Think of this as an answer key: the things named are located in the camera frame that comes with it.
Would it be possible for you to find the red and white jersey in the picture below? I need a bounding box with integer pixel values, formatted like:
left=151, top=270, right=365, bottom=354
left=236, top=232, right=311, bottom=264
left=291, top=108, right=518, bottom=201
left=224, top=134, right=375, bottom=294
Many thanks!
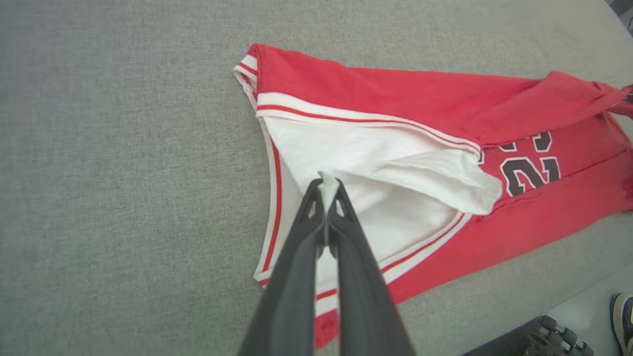
left=232, top=42, right=633, bottom=349

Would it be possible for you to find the black wheeled base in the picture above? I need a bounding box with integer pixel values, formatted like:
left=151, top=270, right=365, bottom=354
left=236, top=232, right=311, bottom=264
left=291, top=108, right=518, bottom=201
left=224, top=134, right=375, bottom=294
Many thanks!
left=462, top=315, right=595, bottom=356

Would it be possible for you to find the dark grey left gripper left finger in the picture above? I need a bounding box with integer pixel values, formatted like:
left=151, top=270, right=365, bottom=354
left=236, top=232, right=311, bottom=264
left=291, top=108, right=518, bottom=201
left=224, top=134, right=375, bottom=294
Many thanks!
left=237, top=178, right=327, bottom=356

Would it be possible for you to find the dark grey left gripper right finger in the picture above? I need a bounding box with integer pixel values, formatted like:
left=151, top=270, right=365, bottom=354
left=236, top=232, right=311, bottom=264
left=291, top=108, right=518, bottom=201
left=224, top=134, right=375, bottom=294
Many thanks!
left=327, top=180, right=416, bottom=356

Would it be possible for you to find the dark blue sneaker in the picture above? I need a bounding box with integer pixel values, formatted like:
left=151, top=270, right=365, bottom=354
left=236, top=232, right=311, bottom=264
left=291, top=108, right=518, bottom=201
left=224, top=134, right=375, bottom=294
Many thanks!
left=610, top=293, right=633, bottom=356

